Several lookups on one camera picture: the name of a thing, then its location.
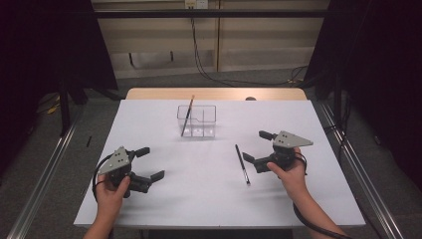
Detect black pen with silver tip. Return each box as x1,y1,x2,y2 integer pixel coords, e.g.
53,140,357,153
234,143,252,187

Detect black horizontal metal bar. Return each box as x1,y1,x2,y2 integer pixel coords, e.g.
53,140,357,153
94,9,330,19

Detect white table cover sheet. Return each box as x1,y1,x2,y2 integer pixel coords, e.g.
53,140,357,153
73,99,366,230

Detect black metal stand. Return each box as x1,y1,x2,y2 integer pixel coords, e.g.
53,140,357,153
58,78,72,137
332,71,343,129

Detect white wall socket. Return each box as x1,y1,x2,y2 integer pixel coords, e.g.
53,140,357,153
184,0,210,10

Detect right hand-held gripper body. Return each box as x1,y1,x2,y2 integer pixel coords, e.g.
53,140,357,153
253,129,315,174

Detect person's left hand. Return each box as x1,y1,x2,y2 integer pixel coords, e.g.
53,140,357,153
95,173,131,217

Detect black wall cable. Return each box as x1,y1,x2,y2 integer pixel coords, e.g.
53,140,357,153
189,6,310,88

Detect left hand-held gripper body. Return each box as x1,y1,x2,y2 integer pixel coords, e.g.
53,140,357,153
97,145,152,199

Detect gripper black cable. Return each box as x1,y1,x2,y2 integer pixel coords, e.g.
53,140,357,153
92,152,115,204
292,151,355,239

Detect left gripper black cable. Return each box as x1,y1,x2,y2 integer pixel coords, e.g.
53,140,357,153
92,152,115,204

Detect aluminium floor rail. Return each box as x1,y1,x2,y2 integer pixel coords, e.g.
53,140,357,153
317,99,405,239
6,106,86,239

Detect person's right hand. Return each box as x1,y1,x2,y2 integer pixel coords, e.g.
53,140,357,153
266,146,310,203

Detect black curtain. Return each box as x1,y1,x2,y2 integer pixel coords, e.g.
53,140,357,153
303,0,422,192
0,0,119,175

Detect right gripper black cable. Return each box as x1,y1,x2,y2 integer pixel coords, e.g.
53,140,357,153
292,151,355,239

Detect dark pencil with orange end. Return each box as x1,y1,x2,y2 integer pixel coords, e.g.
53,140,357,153
180,95,196,138

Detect clear plastic organizer box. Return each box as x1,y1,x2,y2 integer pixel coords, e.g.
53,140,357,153
176,105,217,139

